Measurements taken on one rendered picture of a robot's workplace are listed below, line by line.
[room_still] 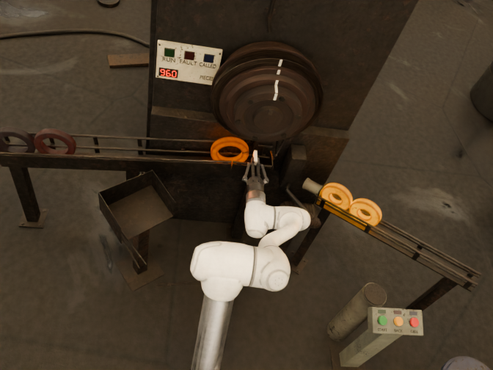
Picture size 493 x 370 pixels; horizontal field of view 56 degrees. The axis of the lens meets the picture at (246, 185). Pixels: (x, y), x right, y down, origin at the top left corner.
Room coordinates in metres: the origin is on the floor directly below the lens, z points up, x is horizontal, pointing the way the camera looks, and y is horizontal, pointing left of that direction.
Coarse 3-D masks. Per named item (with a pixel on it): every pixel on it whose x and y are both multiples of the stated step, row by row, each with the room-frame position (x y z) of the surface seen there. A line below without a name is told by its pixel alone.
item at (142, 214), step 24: (120, 192) 1.12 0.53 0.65; (144, 192) 1.19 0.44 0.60; (168, 192) 1.16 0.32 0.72; (120, 216) 1.04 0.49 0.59; (144, 216) 1.07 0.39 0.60; (168, 216) 1.11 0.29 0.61; (120, 240) 0.92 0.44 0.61; (144, 240) 1.08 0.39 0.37; (120, 264) 1.08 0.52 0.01; (144, 264) 1.09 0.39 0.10
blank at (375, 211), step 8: (360, 200) 1.42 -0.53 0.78; (368, 200) 1.42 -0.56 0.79; (352, 208) 1.41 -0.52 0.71; (360, 208) 1.40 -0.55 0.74; (368, 208) 1.39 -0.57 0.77; (376, 208) 1.39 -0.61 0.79; (360, 216) 1.40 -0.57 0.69; (368, 216) 1.41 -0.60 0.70; (376, 216) 1.37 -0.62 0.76; (376, 224) 1.37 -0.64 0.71
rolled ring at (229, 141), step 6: (222, 138) 1.47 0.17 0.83; (228, 138) 1.47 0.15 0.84; (234, 138) 1.48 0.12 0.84; (216, 144) 1.44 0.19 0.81; (222, 144) 1.44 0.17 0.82; (228, 144) 1.45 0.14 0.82; (234, 144) 1.46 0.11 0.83; (240, 144) 1.47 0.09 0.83; (246, 144) 1.50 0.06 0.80; (216, 150) 1.44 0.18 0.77; (246, 150) 1.48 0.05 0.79; (216, 156) 1.44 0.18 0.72; (222, 156) 1.47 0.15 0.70; (240, 156) 1.48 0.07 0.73; (246, 156) 1.48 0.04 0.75; (216, 162) 1.44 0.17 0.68
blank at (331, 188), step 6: (324, 186) 1.48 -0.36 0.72; (330, 186) 1.46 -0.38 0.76; (336, 186) 1.45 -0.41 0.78; (342, 186) 1.46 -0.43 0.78; (324, 192) 1.46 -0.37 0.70; (330, 192) 1.45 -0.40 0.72; (336, 192) 1.44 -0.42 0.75; (342, 192) 1.44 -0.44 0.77; (348, 192) 1.45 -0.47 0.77; (330, 198) 1.45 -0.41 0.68; (342, 198) 1.43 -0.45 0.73; (348, 198) 1.42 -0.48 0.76; (336, 204) 1.43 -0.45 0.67; (342, 204) 1.43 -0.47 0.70; (348, 204) 1.42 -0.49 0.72
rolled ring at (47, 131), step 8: (48, 128) 1.26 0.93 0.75; (40, 136) 1.23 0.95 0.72; (48, 136) 1.24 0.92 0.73; (56, 136) 1.25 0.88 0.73; (64, 136) 1.26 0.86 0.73; (40, 144) 1.22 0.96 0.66; (72, 144) 1.26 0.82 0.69; (40, 152) 1.22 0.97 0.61; (48, 152) 1.23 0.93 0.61; (56, 152) 1.26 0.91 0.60; (64, 152) 1.26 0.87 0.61; (72, 152) 1.26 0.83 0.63
